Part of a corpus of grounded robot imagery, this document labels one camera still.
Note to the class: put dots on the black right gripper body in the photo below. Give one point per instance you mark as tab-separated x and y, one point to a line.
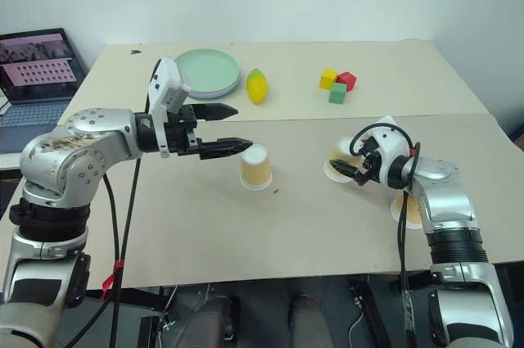
370	170

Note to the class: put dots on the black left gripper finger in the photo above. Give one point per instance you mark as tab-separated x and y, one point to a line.
223	147
215	111

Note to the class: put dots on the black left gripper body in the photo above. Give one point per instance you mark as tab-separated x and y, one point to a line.
180	135

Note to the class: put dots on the orange white paper cup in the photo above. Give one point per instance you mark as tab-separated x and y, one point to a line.
339	151
256	170
411	211

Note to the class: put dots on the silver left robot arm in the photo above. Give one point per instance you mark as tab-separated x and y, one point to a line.
94	131

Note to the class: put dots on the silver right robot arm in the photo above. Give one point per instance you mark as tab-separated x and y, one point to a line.
446	200

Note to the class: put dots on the pale blue plate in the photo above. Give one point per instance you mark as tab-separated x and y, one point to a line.
217	95

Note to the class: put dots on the mint green plate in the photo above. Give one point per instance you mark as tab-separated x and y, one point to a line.
206	69

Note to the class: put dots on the yellow green toy lemon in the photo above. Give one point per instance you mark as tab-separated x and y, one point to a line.
257	86

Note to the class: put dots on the green wooden cube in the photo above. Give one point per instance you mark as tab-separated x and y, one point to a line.
337	94

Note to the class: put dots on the red wooden cube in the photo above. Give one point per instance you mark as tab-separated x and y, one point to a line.
348	81

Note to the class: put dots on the yellow wooden cube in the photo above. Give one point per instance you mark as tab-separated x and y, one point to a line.
327	79

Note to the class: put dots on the beige paper table sheet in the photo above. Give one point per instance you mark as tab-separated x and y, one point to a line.
286	57
245	233

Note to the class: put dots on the open grey laptop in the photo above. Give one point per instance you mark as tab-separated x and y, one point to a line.
37	65

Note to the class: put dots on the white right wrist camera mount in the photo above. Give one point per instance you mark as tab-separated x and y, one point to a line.
389	145

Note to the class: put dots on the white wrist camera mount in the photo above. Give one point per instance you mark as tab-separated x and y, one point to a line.
165	82
389	145

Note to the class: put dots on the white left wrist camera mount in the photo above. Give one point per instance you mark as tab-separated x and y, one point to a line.
165	82

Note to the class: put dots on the black table frame bar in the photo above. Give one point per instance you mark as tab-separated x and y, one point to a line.
370	311
131	298

